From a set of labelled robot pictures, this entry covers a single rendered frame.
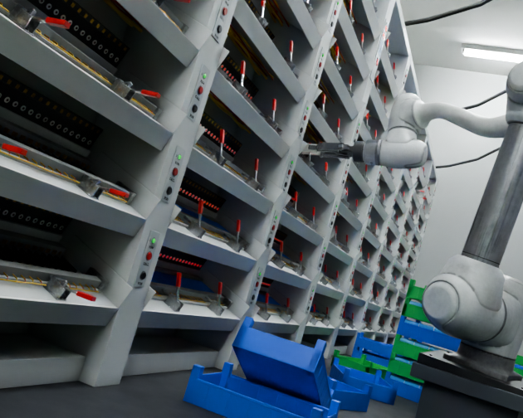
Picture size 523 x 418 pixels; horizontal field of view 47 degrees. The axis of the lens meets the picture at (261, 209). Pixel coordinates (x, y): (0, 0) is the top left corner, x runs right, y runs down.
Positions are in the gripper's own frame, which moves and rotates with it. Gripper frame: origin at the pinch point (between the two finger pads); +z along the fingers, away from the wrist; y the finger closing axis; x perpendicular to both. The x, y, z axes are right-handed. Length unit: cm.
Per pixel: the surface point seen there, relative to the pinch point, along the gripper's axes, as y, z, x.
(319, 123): -2.7, -3.0, 8.9
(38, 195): -129, 5, -47
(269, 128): -47.8, -1.2, -8.1
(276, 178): -27.4, 1.7, -18.2
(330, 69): -7.4, -5.9, 27.9
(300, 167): -9.8, -0.3, -9.7
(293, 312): 41, 10, -59
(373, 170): 113, -4, 22
